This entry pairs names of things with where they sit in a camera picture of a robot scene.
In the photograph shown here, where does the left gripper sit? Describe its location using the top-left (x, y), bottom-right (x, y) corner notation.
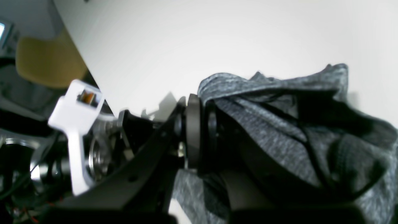
top-left (30, 79), bottom-right (121, 195)

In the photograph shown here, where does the grey long-sleeve T-shirt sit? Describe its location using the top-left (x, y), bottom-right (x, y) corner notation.
top-left (172, 64), bottom-right (397, 224)

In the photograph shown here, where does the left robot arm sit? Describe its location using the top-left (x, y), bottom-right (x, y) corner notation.
top-left (1, 80), bottom-right (154, 224)

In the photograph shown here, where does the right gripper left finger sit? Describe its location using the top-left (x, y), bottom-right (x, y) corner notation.
top-left (41, 94), bottom-right (202, 224)

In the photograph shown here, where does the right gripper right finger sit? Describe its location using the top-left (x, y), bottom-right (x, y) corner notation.
top-left (202, 100), bottom-right (365, 224)

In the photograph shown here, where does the yellow chair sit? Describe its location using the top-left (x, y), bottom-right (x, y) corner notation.
top-left (15, 28), bottom-right (88, 88)

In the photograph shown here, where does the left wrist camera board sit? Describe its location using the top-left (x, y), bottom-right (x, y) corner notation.
top-left (76, 90), bottom-right (101, 108)

